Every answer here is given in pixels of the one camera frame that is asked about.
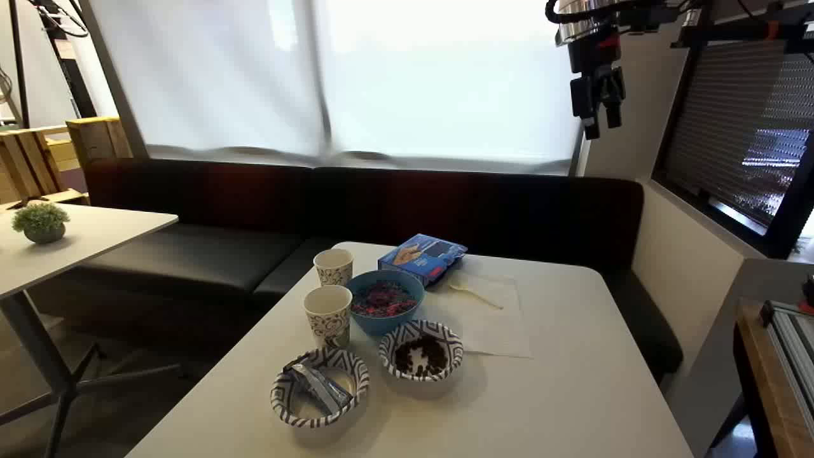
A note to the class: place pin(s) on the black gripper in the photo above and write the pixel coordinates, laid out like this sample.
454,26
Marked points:
598,78

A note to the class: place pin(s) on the blue bowl of cereal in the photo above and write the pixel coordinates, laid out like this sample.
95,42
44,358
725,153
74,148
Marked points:
385,297

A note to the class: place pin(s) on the zebra paper bowl dark contents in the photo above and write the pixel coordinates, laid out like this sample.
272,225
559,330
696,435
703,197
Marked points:
423,352

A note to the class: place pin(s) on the far patterned coffee cup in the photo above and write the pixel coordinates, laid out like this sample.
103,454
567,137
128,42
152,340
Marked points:
334,265

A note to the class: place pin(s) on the patterned coffee cup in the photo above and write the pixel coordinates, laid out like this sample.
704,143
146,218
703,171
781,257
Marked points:
328,314
334,265

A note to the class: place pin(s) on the near patterned coffee cup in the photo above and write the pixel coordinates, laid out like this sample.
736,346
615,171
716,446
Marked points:
328,314

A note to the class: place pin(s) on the blue snack box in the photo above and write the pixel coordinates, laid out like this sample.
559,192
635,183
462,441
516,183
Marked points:
425,257

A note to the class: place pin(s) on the white paper napkin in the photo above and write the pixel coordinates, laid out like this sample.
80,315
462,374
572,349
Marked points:
481,325

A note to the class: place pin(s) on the white main table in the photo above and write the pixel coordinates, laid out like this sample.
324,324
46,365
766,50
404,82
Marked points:
511,358

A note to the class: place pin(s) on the wooden side cabinet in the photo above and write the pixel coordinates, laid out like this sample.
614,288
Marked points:
772,394

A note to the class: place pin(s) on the dark bench sofa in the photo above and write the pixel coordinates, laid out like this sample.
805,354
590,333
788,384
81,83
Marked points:
244,234

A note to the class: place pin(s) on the small potted green plant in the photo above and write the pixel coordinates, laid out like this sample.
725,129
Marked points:
42,221

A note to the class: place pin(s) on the wooden crate shelf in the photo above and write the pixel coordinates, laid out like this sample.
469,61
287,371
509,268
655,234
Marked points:
52,160

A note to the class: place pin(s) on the white side table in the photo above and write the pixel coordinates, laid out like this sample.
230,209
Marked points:
91,229

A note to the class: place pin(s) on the wall monitor screen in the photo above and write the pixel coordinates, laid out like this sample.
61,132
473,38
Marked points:
740,139

